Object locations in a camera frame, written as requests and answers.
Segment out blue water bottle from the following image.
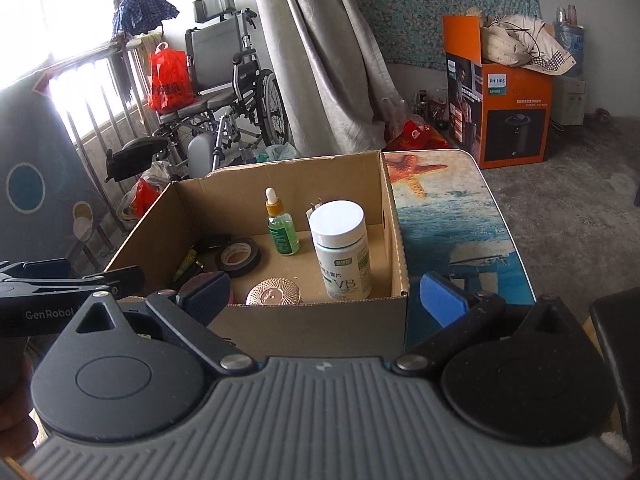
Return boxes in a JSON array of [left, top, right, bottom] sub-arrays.
[[552, 20, 586, 78]]

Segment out blue checked cloth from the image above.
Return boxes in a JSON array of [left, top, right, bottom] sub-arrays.
[[112, 0, 181, 38]]

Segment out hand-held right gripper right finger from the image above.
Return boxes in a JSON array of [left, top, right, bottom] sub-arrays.
[[394, 271, 581, 373]]

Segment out black padded seat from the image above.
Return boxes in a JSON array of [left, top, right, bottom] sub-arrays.
[[587, 287, 640, 461]]

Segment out white pill bottle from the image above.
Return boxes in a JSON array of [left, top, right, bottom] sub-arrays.
[[308, 200, 373, 302]]

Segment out starfish print table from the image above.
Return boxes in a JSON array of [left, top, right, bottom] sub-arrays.
[[382, 147, 538, 356]]

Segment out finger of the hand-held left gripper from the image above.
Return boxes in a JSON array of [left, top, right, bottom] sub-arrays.
[[0, 266, 146, 302], [0, 258, 72, 283]]

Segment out yellow towel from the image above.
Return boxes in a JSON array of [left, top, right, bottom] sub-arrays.
[[134, 32, 163, 55]]

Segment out red plastic bag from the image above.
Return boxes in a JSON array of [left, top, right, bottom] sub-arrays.
[[131, 179, 163, 218], [147, 42, 196, 113]]

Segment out clear plastic bag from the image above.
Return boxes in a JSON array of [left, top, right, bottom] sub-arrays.
[[385, 100, 416, 137]]

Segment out green dropper bottle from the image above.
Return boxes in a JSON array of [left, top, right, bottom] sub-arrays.
[[265, 187, 301, 257]]

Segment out orange appliance box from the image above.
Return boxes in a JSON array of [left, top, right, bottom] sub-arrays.
[[442, 15, 553, 170]]

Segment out red bag with round logo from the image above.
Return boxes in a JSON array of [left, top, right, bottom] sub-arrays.
[[387, 120, 453, 151]]

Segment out white water dispenser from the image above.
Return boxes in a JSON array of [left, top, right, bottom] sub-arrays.
[[550, 77, 587, 126]]

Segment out grey wheelchair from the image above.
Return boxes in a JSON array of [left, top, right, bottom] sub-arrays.
[[105, 0, 291, 181]]

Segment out teal floral wall cloth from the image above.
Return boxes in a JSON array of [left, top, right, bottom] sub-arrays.
[[347, 0, 543, 68]]

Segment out metal window railing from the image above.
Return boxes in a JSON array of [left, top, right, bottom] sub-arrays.
[[47, 40, 168, 243]]

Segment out cardboard box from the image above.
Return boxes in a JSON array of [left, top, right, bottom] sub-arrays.
[[102, 150, 411, 356]]

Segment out pale curtain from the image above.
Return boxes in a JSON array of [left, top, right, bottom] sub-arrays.
[[255, 0, 401, 158]]

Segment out copper round jar lid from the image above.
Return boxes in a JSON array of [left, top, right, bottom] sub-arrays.
[[245, 276, 305, 306]]

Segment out black tape roll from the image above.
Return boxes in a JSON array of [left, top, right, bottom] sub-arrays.
[[215, 236, 262, 279]]

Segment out green yellow tube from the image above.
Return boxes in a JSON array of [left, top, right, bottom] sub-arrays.
[[172, 246, 200, 283]]

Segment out white green plastic bag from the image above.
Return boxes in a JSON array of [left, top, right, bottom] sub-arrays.
[[250, 142, 301, 163]]

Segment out grey circle print cloth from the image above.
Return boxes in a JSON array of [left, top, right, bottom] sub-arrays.
[[0, 67, 126, 273]]

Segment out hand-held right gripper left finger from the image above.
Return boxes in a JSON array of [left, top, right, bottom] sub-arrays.
[[75, 270, 253, 373]]

